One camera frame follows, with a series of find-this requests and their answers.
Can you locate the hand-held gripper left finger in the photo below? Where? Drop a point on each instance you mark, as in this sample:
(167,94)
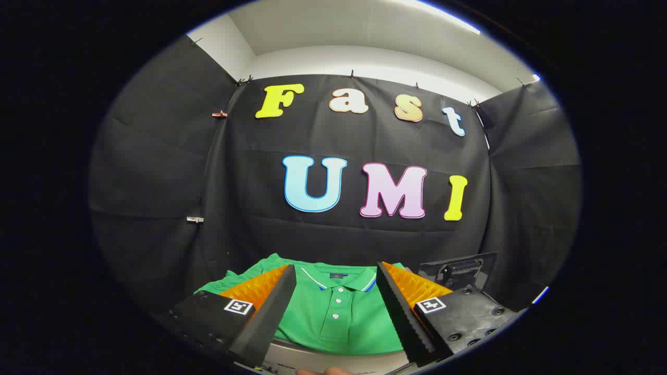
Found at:
(271,312)

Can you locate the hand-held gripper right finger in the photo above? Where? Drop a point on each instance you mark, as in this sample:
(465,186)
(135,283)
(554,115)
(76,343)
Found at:
(404,312)

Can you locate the green polo shirt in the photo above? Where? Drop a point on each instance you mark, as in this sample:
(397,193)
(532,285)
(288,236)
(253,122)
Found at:
(338,323)

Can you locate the black backdrop cloth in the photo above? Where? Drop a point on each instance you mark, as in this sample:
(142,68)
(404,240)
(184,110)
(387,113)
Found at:
(333,234)

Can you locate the copper clip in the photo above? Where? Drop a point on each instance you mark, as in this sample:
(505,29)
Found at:
(219,113)

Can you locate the silver clip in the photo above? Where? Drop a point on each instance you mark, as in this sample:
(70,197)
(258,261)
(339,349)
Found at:
(195,219)

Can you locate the grey box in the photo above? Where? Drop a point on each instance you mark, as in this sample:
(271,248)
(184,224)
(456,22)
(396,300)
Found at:
(312,357)

